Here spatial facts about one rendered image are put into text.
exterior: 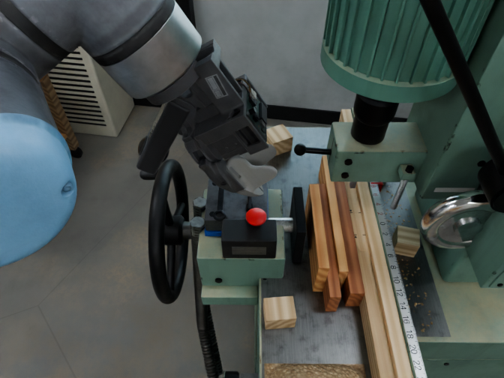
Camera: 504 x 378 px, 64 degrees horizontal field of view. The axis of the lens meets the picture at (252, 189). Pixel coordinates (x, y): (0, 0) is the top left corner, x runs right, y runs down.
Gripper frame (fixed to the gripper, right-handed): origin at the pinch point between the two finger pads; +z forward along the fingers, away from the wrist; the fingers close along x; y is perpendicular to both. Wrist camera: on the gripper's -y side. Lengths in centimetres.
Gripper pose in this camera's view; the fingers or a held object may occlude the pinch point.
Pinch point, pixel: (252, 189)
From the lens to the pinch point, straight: 54.0
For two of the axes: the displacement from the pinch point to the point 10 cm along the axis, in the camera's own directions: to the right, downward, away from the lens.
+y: 8.6, -3.2, -3.9
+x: 0.1, -7.7, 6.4
